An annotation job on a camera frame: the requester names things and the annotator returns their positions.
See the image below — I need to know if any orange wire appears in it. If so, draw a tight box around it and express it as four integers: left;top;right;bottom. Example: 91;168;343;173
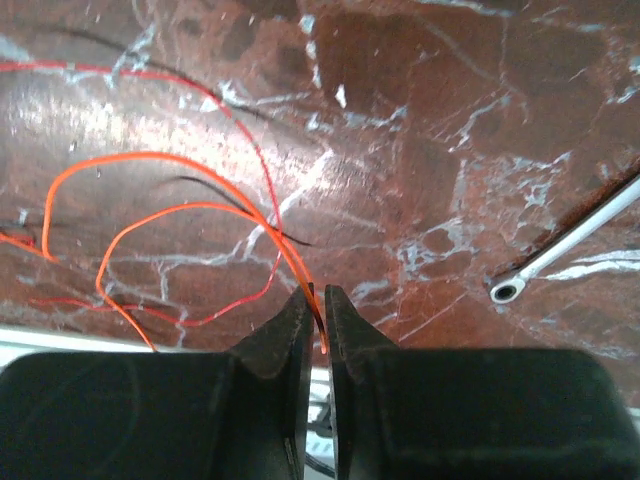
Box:
0;152;331;355

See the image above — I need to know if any red black thin wire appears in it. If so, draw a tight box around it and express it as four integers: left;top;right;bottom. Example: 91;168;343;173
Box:
0;27;314;329

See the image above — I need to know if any silver ratchet wrench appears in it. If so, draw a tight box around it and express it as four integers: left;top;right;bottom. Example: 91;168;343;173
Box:
488;176;639;304

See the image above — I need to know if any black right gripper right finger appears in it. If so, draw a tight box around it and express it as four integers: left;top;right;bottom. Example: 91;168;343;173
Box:
325;286;639;479

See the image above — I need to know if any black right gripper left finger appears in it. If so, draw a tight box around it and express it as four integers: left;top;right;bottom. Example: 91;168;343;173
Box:
1;290;313;479

